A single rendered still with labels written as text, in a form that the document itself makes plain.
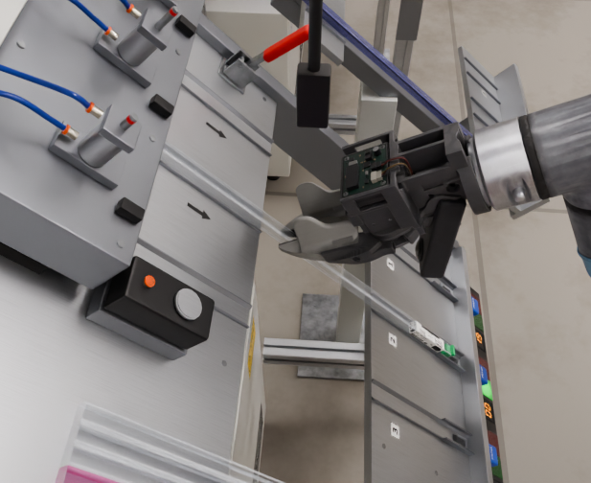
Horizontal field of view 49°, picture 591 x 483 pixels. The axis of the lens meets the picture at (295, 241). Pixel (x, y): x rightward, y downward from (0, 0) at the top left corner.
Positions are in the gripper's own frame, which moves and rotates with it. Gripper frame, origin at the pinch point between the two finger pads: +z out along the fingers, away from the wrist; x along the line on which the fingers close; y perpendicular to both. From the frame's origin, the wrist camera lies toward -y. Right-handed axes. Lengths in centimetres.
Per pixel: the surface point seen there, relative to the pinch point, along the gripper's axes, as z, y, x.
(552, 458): -6, -113, -16
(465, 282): -9.8, -31.3, -12.5
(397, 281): -4.3, -18.9, -6.0
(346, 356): 23, -61, -22
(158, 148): 0.2, 20.9, 6.1
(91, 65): 2.0, 27.7, 3.0
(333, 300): 39, -87, -56
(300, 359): 31, -58, -21
